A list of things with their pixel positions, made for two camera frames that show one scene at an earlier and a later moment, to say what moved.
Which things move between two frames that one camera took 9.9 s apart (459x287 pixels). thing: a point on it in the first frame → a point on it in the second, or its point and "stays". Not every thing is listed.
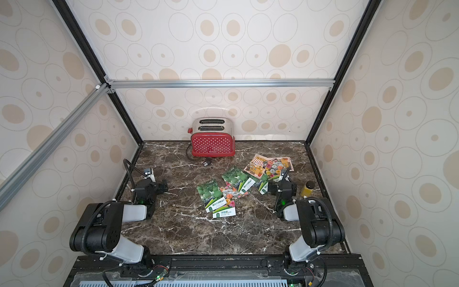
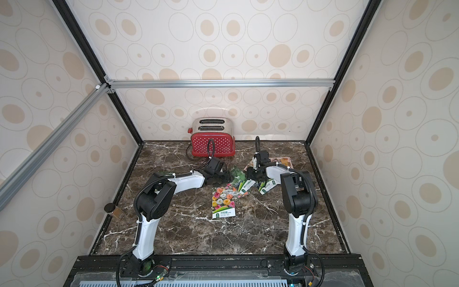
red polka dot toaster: x=213 y=137 stays
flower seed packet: x=231 y=194 stays
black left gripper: x=162 y=189 → x=228 y=177
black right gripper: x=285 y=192 → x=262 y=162
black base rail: x=220 y=271 stays
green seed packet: x=263 y=187 stays
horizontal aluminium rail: x=143 y=84 stays
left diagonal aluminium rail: x=17 y=177 stays
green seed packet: x=211 y=195 → x=238 y=176
